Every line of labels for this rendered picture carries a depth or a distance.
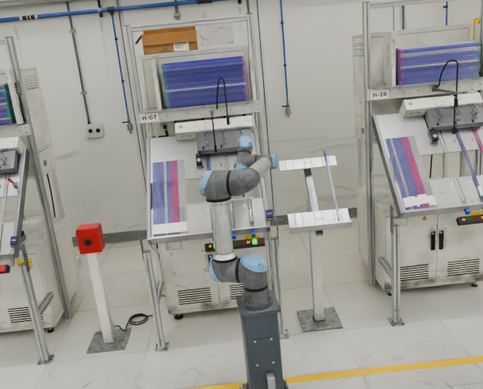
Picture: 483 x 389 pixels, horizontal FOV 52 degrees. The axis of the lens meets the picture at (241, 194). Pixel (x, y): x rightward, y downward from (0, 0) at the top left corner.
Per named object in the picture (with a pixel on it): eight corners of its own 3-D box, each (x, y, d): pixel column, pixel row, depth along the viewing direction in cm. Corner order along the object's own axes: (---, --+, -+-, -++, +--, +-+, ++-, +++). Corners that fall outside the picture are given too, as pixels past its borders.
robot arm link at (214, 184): (239, 288, 229) (227, 173, 214) (208, 286, 234) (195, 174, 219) (246, 276, 240) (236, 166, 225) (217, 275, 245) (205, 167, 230)
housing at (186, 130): (254, 138, 321) (253, 125, 309) (177, 146, 320) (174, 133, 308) (252, 128, 325) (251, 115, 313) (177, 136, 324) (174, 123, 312)
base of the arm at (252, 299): (275, 307, 229) (274, 288, 226) (244, 312, 228) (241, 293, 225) (269, 292, 244) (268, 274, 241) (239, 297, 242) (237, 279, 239)
